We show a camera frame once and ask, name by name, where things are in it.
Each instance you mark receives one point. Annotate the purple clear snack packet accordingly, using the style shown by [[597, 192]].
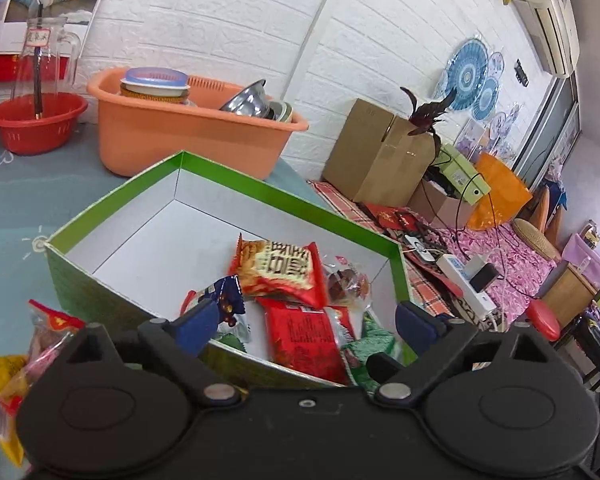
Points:
[[230, 300]]

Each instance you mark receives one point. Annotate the plaid cloth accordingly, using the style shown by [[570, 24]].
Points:
[[425, 290]]

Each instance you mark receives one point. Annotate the large red noodle packet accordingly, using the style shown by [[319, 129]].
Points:
[[305, 345]]

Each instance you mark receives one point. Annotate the round woven cushion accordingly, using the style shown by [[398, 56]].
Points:
[[535, 240]]

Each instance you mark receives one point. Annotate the green cardboard box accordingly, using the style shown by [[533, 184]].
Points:
[[170, 240]]

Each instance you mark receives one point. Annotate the small cardboard box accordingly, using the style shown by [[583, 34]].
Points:
[[440, 205]]

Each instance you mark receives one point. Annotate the large cardboard box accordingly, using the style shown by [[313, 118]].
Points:
[[370, 155]]

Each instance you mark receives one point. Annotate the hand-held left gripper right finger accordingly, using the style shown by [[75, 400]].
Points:
[[420, 327]]

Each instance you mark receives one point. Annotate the dark long spoon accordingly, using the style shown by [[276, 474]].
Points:
[[37, 75]]

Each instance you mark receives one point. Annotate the red plastic basket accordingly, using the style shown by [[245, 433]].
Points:
[[35, 125]]

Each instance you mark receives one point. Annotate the glass pitcher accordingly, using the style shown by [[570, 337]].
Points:
[[45, 60]]

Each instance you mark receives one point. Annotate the clear brown pastry packet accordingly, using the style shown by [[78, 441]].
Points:
[[347, 282]]

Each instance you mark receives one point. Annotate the red clear candy packet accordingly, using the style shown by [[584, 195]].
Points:
[[50, 330]]

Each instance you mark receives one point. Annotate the white power strip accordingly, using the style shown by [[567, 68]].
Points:
[[460, 280]]

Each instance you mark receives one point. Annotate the black charger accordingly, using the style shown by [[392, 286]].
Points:
[[484, 277]]

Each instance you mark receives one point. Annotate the blue plastic lid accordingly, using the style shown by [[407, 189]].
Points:
[[155, 79]]

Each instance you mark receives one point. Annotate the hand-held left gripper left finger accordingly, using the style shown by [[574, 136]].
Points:
[[200, 320]]

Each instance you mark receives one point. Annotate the red round stool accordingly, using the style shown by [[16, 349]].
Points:
[[544, 320]]

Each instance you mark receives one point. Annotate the orange plastic basin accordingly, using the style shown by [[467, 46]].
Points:
[[180, 140]]

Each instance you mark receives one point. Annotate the wooden cabinet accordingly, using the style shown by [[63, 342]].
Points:
[[570, 295]]

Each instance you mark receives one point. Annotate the patterned ceramic bowl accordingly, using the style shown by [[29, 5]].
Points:
[[150, 95]]

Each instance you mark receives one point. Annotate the orange plastic bag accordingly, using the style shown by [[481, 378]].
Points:
[[500, 195]]

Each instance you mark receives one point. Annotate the light green box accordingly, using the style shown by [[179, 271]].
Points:
[[460, 175]]

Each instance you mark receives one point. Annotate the green snack packet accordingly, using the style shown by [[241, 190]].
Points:
[[375, 340]]

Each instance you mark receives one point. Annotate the red gift box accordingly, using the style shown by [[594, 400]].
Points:
[[0, 67]]

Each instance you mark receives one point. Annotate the grey framed window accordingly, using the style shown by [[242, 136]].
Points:
[[555, 125]]

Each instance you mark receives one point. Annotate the yellow snack packet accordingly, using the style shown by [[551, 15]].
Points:
[[0, 367]]

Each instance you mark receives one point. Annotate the steel bowl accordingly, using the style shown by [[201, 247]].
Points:
[[245, 102]]

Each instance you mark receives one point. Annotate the purple leaf plant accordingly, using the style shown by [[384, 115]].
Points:
[[425, 115]]

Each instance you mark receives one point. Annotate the large blue paper fan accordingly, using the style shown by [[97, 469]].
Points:
[[467, 75]]

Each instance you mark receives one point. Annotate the pale green ceramic bowl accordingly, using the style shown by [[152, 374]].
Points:
[[282, 112]]

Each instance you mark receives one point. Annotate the black wall bracket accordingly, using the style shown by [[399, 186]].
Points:
[[521, 72]]

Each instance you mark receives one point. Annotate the white air conditioner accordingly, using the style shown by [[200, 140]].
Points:
[[550, 20]]

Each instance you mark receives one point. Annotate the orange-red snack packet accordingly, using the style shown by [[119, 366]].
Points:
[[280, 270]]

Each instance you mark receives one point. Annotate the pink floral cloth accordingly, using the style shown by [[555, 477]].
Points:
[[520, 270]]

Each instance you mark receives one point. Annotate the red envelopes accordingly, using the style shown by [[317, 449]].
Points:
[[395, 217]]

